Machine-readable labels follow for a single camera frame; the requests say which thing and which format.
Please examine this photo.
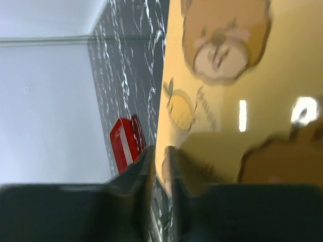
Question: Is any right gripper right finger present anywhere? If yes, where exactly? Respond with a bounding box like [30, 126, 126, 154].
[169, 147, 322, 241]

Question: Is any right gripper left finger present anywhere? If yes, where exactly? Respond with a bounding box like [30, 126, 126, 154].
[1, 146, 155, 241]

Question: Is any red rectangular tray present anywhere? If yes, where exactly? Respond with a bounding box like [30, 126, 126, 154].
[110, 114, 146, 174]

